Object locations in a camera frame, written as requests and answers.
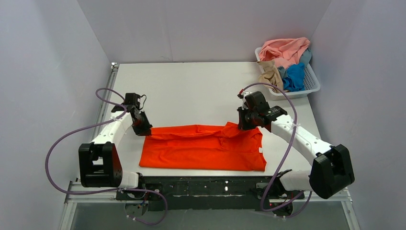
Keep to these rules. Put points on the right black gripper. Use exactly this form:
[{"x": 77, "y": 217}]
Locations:
[{"x": 244, "y": 121}]

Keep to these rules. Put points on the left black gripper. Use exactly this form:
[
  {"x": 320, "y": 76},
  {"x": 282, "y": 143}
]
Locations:
[{"x": 142, "y": 125}]

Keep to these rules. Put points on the orange t shirt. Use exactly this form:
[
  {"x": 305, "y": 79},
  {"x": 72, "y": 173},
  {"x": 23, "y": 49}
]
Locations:
[{"x": 204, "y": 147}]

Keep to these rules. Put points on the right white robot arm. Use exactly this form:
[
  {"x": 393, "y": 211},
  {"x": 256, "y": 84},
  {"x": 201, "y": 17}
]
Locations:
[{"x": 331, "y": 167}]

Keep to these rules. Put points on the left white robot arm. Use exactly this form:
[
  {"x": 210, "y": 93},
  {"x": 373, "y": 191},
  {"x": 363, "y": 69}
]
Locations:
[{"x": 99, "y": 162}]

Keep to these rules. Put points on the beige t shirt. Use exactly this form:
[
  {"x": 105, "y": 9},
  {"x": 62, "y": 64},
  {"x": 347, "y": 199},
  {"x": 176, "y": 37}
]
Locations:
[{"x": 271, "y": 75}]

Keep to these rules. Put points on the blue t shirt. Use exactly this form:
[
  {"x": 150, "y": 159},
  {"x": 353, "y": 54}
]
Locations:
[{"x": 294, "y": 80}]

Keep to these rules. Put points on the white plastic laundry basket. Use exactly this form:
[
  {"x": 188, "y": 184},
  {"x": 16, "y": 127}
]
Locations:
[{"x": 311, "y": 84}]

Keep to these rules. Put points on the pink t shirt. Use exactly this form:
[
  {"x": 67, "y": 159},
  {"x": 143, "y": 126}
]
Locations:
[{"x": 285, "y": 52}]

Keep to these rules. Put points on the grey teal t shirt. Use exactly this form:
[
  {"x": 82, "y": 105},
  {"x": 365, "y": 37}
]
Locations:
[{"x": 305, "y": 59}]

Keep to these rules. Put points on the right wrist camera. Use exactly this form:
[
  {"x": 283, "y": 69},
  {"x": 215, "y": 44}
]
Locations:
[{"x": 255, "y": 102}]

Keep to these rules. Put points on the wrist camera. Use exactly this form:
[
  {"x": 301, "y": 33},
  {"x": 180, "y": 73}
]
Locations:
[
  {"x": 132, "y": 102},
  {"x": 255, "y": 102}
]

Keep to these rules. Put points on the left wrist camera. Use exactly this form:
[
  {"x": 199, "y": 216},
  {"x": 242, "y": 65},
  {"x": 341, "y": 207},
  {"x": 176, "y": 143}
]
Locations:
[{"x": 132, "y": 102}]

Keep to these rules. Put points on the aluminium frame rail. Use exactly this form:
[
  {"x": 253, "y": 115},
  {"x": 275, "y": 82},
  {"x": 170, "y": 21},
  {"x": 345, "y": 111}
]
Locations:
[{"x": 182, "y": 94}]

